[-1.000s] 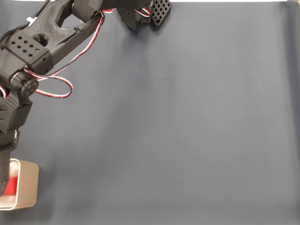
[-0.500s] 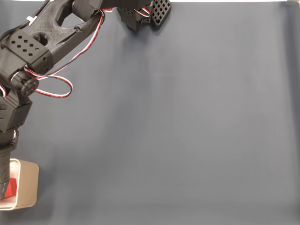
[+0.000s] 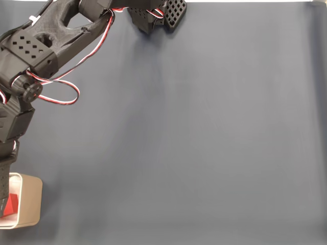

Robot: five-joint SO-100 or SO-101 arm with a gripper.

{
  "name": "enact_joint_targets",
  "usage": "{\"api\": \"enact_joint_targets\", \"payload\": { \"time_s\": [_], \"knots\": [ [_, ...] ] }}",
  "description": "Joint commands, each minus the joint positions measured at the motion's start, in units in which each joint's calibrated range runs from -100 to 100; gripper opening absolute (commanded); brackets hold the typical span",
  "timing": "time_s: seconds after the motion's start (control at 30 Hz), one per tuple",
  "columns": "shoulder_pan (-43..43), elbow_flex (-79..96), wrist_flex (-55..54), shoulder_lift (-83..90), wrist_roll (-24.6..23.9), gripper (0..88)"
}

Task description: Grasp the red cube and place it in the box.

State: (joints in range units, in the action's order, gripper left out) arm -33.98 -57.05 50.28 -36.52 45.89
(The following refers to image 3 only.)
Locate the blue-grey table mat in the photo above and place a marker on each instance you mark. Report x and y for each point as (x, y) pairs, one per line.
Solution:
(178, 140)

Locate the white soft padding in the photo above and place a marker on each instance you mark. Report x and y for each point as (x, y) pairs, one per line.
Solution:
(15, 185)

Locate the red cube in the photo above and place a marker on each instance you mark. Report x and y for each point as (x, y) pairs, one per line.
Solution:
(12, 204)

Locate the beige open box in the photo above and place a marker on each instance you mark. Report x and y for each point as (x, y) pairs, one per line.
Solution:
(30, 201)

